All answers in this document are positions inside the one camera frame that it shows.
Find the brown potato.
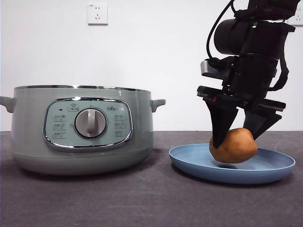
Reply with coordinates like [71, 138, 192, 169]
[209, 127, 258, 164]

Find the blue round plate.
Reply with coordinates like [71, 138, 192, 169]
[169, 143, 296, 185]

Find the pale green electric steamer pot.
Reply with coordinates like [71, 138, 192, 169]
[0, 85, 166, 176]

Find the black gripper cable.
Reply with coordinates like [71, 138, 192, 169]
[279, 23, 291, 92]

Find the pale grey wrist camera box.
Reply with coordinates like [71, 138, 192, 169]
[199, 56, 237, 83]

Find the black camera cable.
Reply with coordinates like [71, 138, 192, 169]
[206, 0, 237, 67]

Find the white wall socket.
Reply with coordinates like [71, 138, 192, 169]
[287, 7, 303, 26]
[87, 3, 109, 26]

